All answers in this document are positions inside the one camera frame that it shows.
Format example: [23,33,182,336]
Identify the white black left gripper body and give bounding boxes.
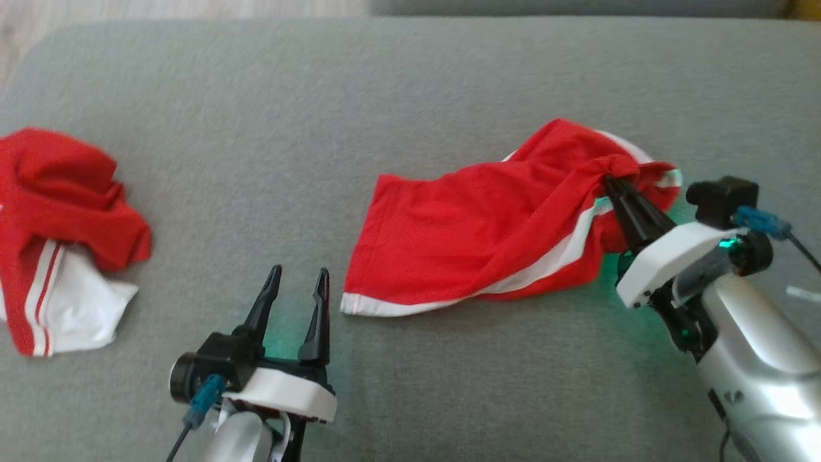
[224,358,339,462]

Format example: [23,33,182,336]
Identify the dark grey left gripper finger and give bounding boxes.
[297,268,331,368]
[232,264,283,359]

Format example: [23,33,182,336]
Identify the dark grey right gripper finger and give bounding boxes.
[604,177,650,253]
[612,175,677,241]

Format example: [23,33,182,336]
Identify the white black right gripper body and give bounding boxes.
[616,221,750,361]

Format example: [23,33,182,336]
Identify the red shorts with white stripes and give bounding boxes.
[339,117,684,318]

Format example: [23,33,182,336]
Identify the red white basketball jersey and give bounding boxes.
[0,127,153,358]

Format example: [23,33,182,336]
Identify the grey fabric sofa seat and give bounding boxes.
[0,16,821,462]

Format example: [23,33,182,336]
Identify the black left arm cable blue plug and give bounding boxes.
[165,375,226,462]

